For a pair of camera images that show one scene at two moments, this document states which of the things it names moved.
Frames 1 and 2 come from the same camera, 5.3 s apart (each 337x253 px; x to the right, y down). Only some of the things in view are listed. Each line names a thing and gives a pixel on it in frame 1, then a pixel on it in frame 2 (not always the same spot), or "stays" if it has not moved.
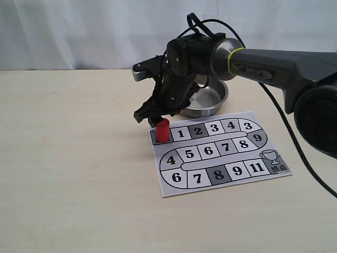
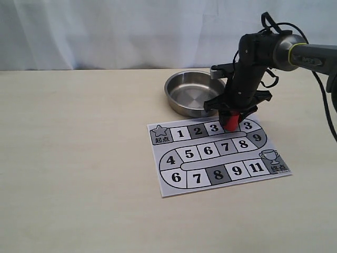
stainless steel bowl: [206, 101] stays
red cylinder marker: [162, 130] to [232, 122]
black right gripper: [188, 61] to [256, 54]
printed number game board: [219, 153] stays
